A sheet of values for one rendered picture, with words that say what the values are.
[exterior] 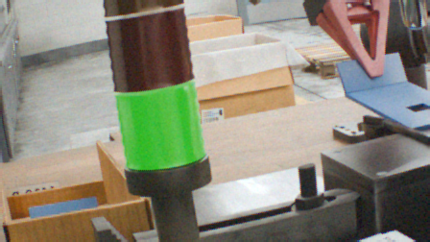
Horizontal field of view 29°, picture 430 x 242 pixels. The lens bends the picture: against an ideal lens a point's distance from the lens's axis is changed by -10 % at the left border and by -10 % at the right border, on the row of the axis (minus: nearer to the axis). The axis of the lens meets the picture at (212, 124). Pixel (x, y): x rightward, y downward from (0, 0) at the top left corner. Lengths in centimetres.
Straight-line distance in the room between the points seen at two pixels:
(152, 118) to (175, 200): 4
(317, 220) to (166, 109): 20
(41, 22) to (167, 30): 1102
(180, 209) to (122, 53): 8
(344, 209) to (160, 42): 22
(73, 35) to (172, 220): 1103
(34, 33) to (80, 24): 65
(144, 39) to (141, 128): 4
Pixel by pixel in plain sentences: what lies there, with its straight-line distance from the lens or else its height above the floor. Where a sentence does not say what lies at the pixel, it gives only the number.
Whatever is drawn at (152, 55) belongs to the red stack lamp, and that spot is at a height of 110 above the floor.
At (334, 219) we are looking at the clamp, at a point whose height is 96.
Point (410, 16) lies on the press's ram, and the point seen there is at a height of 109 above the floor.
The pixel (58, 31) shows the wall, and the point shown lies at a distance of 1142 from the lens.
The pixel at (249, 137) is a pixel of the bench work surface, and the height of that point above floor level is 90.
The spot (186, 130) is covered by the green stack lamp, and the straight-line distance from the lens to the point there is 41.
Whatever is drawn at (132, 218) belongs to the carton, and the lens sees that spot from 66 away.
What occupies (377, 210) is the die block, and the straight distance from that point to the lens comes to 58.
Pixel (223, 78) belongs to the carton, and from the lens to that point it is 410.
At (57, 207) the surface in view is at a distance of 83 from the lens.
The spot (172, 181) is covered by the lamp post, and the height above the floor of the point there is 104.
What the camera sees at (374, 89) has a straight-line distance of 81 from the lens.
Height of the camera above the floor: 115
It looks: 11 degrees down
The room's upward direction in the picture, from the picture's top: 8 degrees counter-clockwise
